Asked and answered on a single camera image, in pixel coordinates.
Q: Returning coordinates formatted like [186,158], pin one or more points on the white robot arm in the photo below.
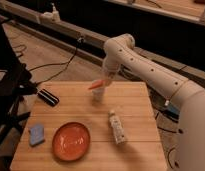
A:
[184,94]

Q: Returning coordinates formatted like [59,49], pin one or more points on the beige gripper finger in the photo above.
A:
[107,81]

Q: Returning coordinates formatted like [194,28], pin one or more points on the black rectangular box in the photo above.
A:
[48,97]

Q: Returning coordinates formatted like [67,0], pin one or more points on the white clamp on rail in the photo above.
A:
[53,15]

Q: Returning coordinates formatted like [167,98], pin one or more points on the black chair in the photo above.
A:
[13,86]

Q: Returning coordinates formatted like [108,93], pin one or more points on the orange plate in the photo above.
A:
[71,141]

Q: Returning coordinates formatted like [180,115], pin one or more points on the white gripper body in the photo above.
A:
[110,69]

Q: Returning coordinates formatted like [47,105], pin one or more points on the blue power adapter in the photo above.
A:
[171,108]

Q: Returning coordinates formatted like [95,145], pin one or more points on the blue sponge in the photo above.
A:
[36,135]

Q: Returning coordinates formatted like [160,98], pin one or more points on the white squeeze bottle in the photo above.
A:
[118,131]

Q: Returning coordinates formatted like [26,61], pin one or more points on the grey metal rail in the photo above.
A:
[180,40]

